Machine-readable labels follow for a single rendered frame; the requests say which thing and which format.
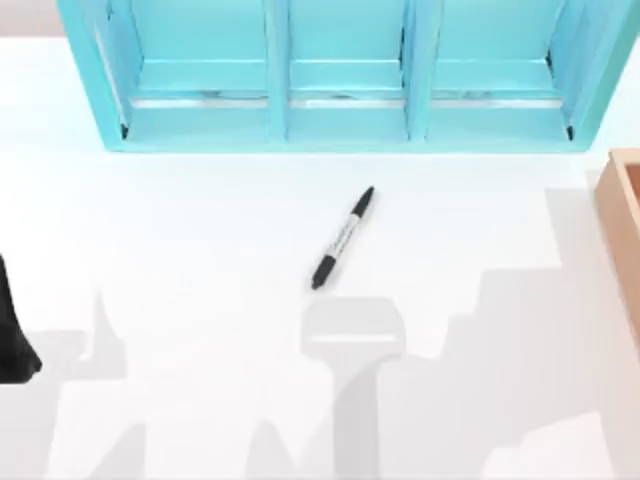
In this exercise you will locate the black and grey marker pen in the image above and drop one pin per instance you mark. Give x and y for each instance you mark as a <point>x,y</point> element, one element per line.
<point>343,239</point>

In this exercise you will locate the light blue rack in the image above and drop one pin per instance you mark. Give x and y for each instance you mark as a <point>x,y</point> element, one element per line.
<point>350,130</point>

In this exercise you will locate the salmon-coloured box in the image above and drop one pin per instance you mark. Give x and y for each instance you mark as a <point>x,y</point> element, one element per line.
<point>620,220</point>

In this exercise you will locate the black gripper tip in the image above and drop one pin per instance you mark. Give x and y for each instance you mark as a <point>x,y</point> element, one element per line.
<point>12,345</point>

